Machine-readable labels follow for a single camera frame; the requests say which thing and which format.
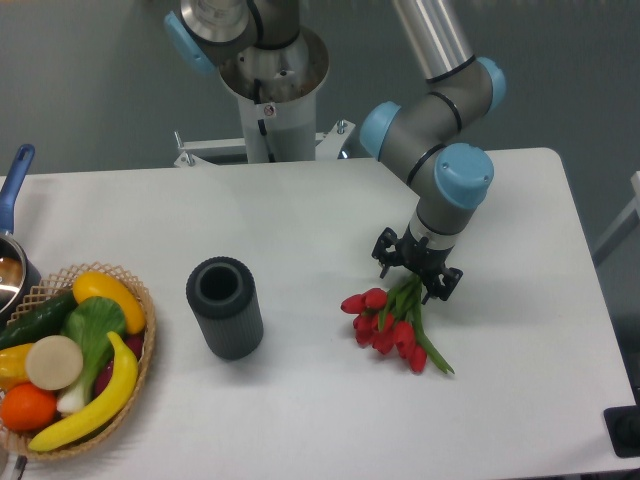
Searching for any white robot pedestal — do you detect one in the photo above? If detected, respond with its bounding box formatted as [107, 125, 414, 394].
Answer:
[173, 91, 357, 168]

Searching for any red tulip bouquet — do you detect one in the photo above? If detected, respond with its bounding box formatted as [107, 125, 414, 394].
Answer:
[340, 274, 454, 374]

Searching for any dark grey ribbed vase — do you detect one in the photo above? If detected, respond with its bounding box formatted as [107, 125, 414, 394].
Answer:
[186, 256, 264, 360]

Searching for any green bok choy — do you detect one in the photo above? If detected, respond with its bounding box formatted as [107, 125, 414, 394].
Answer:
[57, 296, 126, 416]

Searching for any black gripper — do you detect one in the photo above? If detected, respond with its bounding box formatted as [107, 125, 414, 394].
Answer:
[371, 227, 463, 304]

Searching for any yellow bell pepper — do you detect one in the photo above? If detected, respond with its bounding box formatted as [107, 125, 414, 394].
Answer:
[0, 343, 33, 392]

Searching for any dark red vegetable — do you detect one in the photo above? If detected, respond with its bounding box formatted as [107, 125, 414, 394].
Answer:
[93, 334, 144, 397]

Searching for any yellow banana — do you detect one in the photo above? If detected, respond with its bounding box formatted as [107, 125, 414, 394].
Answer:
[28, 332, 138, 453]

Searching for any orange fruit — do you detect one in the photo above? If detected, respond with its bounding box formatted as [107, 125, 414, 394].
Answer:
[1, 383, 57, 432]

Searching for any woven wicker basket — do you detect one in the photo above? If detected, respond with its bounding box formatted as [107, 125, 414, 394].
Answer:
[1, 262, 156, 461]

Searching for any beige round disc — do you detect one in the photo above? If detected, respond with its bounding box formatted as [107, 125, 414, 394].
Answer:
[25, 335, 84, 391]

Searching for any blue handled saucepan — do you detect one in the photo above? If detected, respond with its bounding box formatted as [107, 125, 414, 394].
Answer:
[1, 144, 41, 329]

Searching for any black device at edge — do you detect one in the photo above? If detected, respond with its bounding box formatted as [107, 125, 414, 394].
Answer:
[603, 405, 639, 458]

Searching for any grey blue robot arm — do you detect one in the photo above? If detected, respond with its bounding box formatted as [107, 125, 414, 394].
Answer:
[164, 1, 506, 300]

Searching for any white frame at right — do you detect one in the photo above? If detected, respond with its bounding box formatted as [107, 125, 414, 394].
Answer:
[591, 171, 639, 268]

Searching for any green cucumber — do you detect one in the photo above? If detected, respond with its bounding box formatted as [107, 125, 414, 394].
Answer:
[1, 291, 77, 350]

